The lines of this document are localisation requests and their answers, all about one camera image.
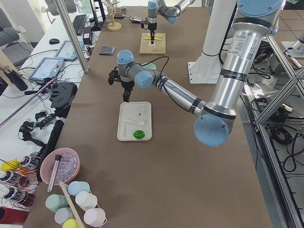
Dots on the white plastic cup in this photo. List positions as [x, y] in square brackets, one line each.
[86, 200]

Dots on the teach pendant tablet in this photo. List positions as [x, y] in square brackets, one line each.
[47, 68]
[66, 51]

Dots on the pink bowl with ice cubes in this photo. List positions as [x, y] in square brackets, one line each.
[69, 166]

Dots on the green lime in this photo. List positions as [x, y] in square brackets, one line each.
[139, 134]

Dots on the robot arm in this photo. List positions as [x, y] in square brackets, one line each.
[255, 19]
[158, 7]

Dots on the wooden stick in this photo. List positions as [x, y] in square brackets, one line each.
[74, 211]

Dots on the far teach pendant tablet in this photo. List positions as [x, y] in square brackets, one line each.
[66, 51]

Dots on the white rectangular tray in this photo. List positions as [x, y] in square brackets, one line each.
[135, 111]

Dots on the black bar device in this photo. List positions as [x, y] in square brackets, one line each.
[54, 136]

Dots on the wooden mug tree stand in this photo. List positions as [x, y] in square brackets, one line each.
[111, 5]

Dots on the pale blue plastic cup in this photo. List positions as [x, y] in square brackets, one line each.
[62, 215]

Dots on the wooden cutting board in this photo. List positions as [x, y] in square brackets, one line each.
[158, 49]

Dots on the white ceramic spoon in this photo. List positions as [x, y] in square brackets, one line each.
[135, 122]

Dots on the mint green bowl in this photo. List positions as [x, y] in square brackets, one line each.
[151, 66]

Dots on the metal tube tool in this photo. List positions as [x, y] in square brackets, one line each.
[54, 173]

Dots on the black plastic device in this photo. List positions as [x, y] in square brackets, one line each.
[62, 96]

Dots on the green plastic cup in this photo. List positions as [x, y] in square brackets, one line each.
[55, 202]

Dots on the metal scoop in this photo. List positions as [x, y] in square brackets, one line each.
[133, 18]

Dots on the near teach pendant tablet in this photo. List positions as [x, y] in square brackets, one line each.
[47, 68]

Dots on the yellow plastic cup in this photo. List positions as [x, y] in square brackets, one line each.
[71, 223]

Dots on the grey folded cloth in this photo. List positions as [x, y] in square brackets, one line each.
[107, 50]

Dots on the black computer mouse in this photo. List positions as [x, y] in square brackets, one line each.
[53, 41]

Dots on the black water bottle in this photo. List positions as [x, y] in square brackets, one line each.
[15, 78]

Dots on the pink plastic cup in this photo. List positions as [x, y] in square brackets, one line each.
[95, 217]

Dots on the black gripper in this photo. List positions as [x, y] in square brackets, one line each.
[126, 86]
[152, 20]

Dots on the black keyboard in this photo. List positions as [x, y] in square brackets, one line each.
[78, 23]

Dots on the aluminium frame post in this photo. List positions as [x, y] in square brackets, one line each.
[62, 10]

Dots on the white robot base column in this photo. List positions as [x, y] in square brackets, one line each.
[206, 69]

